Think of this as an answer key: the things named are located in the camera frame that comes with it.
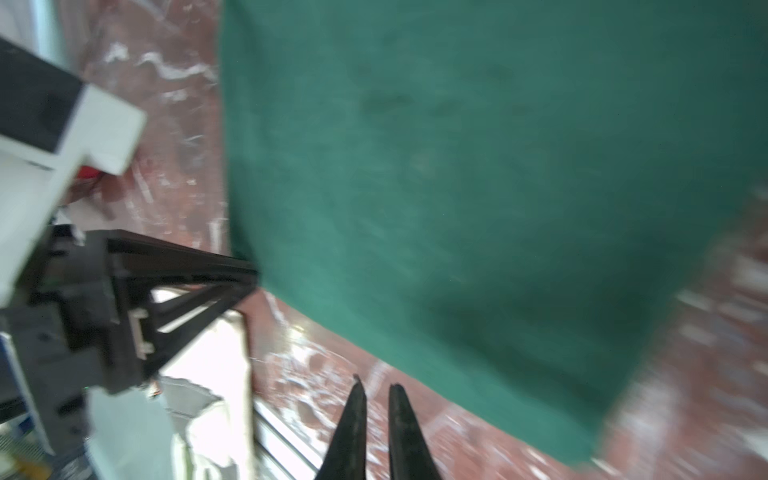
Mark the aluminium frame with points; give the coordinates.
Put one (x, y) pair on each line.
(283, 453)

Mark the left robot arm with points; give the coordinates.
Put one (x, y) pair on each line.
(52, 123)

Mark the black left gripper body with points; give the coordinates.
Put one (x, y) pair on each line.
(79, 318)

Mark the dark green t-shirt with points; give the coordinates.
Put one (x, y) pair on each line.
(499, 198)

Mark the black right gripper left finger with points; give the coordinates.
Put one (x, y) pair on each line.
(345, 458)

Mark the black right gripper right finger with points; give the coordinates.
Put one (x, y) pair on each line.
(409, 455)

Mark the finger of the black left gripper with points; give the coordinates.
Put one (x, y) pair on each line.
(136, 256)
(173, 324)

